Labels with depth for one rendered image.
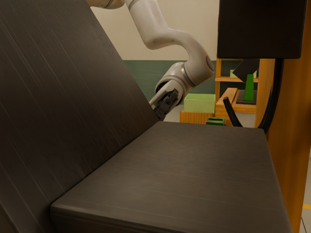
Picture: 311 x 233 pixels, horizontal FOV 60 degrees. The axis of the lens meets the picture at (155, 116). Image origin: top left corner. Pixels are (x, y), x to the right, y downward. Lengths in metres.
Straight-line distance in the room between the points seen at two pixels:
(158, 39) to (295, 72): 0.37
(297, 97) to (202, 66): 0.25
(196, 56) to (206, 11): 6.92
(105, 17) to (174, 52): 2.36
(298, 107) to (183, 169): 0.42
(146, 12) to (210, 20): 6.80
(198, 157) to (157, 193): 0.10
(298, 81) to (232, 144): 0.31
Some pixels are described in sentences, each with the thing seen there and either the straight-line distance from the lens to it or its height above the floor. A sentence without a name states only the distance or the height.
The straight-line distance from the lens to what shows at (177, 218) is 0.21.
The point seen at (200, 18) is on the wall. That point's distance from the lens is 7.66.
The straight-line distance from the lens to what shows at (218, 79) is 6.90.
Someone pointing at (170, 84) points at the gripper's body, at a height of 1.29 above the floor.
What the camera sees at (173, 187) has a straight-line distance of 0.25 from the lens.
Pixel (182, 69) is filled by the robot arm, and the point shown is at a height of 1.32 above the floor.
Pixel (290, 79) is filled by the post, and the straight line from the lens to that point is 0.65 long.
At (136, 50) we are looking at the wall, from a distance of 8.12.
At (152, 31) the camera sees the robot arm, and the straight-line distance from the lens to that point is 0.81.
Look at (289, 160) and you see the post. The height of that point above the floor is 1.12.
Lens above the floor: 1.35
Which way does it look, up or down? 13 degrees down
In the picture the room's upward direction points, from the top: straight up
